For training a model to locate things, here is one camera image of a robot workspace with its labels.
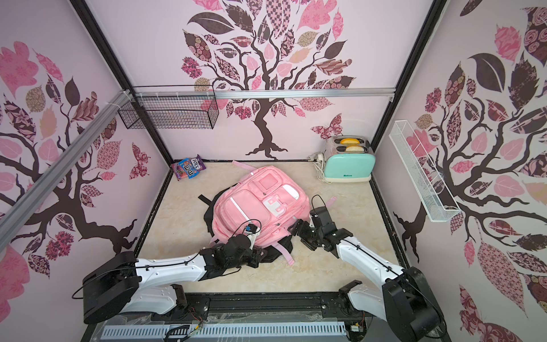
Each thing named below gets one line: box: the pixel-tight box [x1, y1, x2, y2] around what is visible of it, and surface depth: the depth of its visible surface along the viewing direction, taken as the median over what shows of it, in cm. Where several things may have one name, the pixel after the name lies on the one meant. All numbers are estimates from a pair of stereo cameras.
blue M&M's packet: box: [178, 158, 201, 179], surface depth 116 cm
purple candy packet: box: [189, 153, 207, 171], surface depth 120 cm
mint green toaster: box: [324, 134, 377, 183], surface depth 105 cm
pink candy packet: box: [170, 162, 189, 181], surface depth 116 cm
